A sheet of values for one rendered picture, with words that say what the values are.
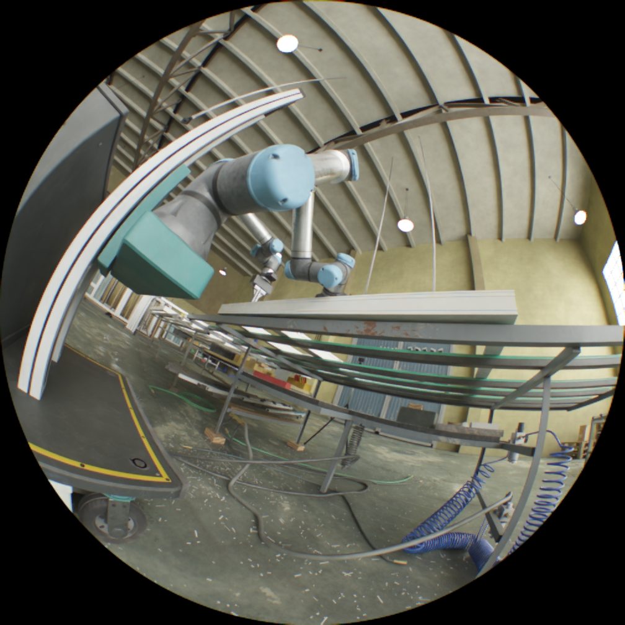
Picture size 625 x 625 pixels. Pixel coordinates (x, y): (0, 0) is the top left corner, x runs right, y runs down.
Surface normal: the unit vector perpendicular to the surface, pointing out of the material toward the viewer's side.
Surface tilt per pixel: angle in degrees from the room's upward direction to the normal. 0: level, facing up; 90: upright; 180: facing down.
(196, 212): 73
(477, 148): 180
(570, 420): 90
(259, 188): 166
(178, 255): 90
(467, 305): 90
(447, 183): 180
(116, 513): 90
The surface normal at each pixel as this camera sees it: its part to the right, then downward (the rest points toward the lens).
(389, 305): -0.58, -0.50
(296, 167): 0.84, 0.25
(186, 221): 0.76, -0.30
